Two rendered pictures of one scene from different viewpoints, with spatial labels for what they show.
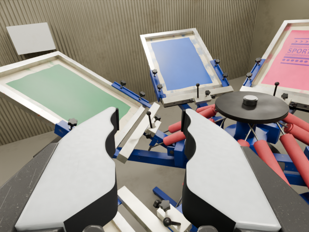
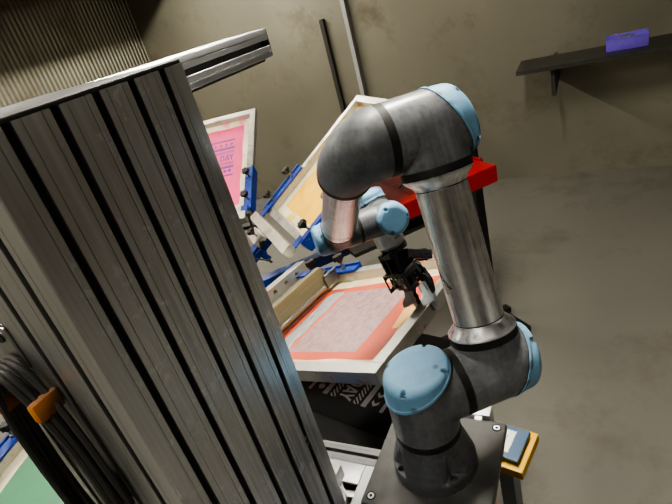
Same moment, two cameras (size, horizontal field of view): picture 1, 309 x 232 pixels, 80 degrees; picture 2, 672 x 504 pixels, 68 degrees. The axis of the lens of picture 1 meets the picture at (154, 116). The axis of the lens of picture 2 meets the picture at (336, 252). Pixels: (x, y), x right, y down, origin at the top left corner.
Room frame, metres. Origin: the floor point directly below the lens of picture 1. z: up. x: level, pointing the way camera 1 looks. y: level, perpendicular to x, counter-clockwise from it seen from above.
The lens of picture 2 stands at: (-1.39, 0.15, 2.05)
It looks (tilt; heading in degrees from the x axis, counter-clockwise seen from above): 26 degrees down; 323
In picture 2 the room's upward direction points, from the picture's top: 16 degrees counter-clockwise
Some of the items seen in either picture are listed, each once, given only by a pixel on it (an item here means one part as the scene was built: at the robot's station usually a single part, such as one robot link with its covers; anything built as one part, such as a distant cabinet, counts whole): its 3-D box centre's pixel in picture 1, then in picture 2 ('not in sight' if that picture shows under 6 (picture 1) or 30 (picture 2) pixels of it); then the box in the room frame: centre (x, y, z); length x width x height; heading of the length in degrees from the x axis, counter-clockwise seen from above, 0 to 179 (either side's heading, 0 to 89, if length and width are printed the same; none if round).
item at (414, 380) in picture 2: not in sight; (423, 392); (-0.92, -0.30, 1.42); 0.13 x 0.12 x 0.14; 62
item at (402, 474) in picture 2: not in sight; (431, 442); (-0.92, -0.29, 1.31); 0.15 x 0.15 x 0.10
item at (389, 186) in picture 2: not in sight; (422, 184); (0.27, -1.78, 1.06); 0.61 x 0.46 x 0.12; 70
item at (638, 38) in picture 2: not in sight; (626, 40); (0.08, -4.11, 1.21); 0.28 x 0.19 x 0.09; 22
